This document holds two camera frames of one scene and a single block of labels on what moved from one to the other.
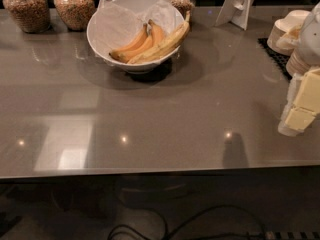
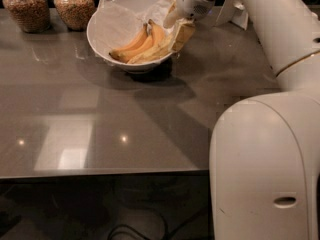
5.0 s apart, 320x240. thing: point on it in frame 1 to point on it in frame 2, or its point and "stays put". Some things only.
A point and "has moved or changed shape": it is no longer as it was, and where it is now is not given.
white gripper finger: [283, 129] to [170, 18]
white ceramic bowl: [116, 22] stays put
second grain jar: [74, 6] stays put
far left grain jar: [29, 8] stays put
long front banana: [165, 47] has moved or changed shape
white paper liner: [116, 26] stays put
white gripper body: [310, 39] to [188, 3]
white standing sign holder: [237, 5] stays put
